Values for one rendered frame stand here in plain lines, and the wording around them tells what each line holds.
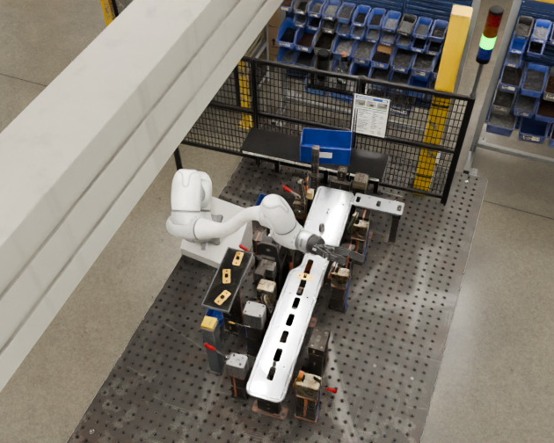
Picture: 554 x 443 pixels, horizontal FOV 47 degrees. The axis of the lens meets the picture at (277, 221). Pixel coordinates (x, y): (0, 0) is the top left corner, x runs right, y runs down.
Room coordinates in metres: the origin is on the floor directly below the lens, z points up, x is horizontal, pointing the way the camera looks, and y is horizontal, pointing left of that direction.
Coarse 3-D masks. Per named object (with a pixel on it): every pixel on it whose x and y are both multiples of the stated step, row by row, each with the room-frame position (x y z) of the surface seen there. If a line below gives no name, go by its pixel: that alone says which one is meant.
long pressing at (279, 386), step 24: (336, 192) 2.52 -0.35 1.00; (312, 216) 2.34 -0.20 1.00; (336, 216) 2.33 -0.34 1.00; (336, 240) 2.16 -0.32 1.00; (288, 288) 1.85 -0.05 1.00; (312, 288) 1.84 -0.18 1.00; (288, 312) 1.70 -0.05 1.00; (288, 336) 1.57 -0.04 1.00; (264, 360) 1.44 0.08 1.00; (288, 360) 1.43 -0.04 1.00; (264, 384) 1.32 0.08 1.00; (288, 384) 1.32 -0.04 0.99
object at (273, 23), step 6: (276, 12) 5.11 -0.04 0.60; (270, 18) 5.14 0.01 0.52; (276, 18) 5.12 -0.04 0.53; (270, 24) 5.14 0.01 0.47; (276, 24) 5.12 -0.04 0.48; (270, 30) 5.14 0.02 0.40; (276, 30) 5.12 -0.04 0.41; (270, 36) 5.14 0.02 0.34; (276, 36) 5.12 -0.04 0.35; (270, 42) 5.14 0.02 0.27; (276, 42) 5.12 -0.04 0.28; (270, 48) 5.14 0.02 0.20; (276, 48) 5.12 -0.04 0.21; (264, 54) 5.16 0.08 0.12; (270, 54) 5.14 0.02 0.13; (276, 54) 5.15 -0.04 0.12; (270, 60) 5.14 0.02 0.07
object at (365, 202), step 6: (354, 198) 2.47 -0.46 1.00; (366, 198) 2.47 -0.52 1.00; (372, 198) 2.47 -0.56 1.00; (378, 198) 2.47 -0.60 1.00; (354, 204) 2.42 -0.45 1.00; (360, 204) 2.42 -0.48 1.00; (366, 204) 2.42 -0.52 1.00; (372, 204) 2.42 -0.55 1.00; (384, 204) 2.42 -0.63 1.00; (390, 204) 2.42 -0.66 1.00; (396, 204) 2.41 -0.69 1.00; (402, 204) 2.41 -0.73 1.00; (378, 210) 2.37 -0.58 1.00; (384, 210) 2.37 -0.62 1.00; (390, 210) 2.37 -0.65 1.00; (396, 210) 2.37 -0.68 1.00; (402, 210) 2.37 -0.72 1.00
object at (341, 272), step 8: (344, 272) 1.91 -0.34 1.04; (336, 280) 1.90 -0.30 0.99; (344, 280) 1.89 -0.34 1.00; (336, 288) 1.90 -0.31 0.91; (344, 288) 1.89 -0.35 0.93; (336, 296) 1.90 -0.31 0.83; (344, 296) 1.91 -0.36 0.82; (328, 304) 1.93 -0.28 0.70; (336, 304) 1.90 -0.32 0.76; (344, 304) 1.91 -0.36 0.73; (336, 312) 1.88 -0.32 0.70
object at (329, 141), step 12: (312, 132) 2.90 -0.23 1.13; (324, 132) 2.89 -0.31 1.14; (336, 132) 2.88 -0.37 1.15; (348, 132) 2.87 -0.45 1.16; (300, 144) 2.77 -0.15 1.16; (312, 144) 2.90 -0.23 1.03; (324, 144) 2.89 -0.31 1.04; (336, 144) 2.88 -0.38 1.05; (348, 144) 2.87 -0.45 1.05; (300, 156) 2.76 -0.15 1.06; (324, 156) 2.73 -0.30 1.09; (336, 156) 2.72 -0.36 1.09; (348, 156) 2.71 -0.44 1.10
